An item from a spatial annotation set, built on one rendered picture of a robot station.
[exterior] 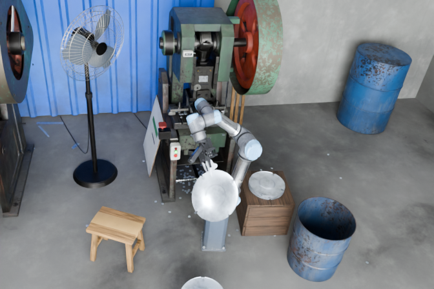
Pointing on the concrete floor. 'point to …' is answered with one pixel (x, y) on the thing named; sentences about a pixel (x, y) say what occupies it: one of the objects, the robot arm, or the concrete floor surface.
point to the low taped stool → (117, 231)
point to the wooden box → (264, 210)
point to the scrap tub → (320, 238)
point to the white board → (151, 140)
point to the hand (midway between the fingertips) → (210, 174)
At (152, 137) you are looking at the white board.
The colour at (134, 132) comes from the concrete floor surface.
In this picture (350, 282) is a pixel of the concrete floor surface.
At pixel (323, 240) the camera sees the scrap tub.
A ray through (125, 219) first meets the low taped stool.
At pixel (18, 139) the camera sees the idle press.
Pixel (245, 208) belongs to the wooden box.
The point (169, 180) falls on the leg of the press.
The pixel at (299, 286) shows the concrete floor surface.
